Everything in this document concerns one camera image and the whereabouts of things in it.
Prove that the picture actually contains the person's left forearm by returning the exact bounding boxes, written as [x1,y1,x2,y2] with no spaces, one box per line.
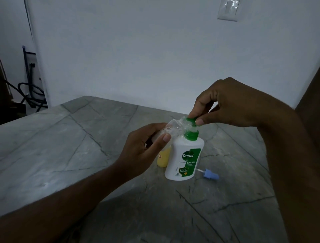
[0,160,130,243]

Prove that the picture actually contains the small blue spray cap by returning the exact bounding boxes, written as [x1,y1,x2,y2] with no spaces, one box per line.
[196,168,220,181]

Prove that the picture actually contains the person's right forearm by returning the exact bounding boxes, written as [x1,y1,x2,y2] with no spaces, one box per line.
[257,105,320,243]

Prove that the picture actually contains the small clear bottle red label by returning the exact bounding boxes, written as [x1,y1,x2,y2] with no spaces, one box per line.
[157,146,172,168]

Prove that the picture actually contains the black coiled hose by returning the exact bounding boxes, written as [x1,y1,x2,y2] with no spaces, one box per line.
[17,82,48,110]

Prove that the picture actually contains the person's left hand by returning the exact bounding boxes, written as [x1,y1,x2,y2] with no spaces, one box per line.
[117,123,172,181]

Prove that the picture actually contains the dark box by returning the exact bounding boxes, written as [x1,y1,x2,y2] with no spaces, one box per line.
[11,101,27,116]

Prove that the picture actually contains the small clear bottle blue cap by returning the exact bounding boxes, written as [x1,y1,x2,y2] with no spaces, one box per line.
[150,117,191,146]

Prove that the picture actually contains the white wall switch plate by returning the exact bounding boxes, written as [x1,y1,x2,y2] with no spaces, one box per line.
[217,0,240,22]

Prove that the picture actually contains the thin black cable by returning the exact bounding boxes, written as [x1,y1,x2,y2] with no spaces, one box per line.
[0,77,25,99]

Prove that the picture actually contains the brown wooden door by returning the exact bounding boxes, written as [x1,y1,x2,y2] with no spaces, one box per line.
[0,57,12,125]

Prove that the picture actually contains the dark brown wooden panel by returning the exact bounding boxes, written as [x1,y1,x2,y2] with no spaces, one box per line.
[295,66,320,141]

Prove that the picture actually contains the white green hand sanitizer bottle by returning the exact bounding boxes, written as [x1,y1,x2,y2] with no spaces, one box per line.
[164,117,205,181]

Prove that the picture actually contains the person's right hand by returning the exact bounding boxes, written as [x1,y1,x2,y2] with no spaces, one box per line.
[188,77,294,128]

